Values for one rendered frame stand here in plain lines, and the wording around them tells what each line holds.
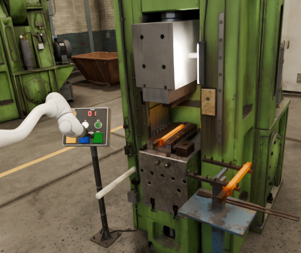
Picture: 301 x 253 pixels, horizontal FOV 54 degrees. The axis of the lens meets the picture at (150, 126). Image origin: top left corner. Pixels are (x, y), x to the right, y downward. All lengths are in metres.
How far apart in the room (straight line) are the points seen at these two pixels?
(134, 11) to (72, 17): 9.02
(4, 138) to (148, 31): 1.02
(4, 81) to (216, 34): 5.28
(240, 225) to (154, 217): 0.77
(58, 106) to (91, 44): 9.79
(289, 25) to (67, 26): 7.07
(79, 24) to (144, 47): 9.35
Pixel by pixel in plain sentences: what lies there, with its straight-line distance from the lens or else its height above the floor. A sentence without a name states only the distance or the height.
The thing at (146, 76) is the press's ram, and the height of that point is 1.44.
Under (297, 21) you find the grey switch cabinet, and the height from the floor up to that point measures 1.52.
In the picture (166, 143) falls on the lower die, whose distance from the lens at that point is 2.00.
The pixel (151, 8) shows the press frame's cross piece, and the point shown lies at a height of 1.85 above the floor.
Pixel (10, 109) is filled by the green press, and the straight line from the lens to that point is 6.62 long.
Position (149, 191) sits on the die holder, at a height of 0.60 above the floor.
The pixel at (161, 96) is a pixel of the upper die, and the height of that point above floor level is 1.32.
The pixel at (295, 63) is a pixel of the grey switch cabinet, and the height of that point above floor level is 0.70.
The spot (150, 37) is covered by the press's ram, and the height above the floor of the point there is 1.68.
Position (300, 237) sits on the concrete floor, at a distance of 2.90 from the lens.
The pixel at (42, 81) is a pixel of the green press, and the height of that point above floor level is 0.70.
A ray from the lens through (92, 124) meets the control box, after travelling 2.19.
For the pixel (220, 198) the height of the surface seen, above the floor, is 0.97.
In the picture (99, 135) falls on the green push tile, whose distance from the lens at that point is 2.15.
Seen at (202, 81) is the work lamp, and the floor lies 1.40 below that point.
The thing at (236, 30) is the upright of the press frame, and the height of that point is 1.70.
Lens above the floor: 1.79
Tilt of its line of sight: 20 degrees down
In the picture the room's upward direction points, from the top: 4 degrees counter-clockwise
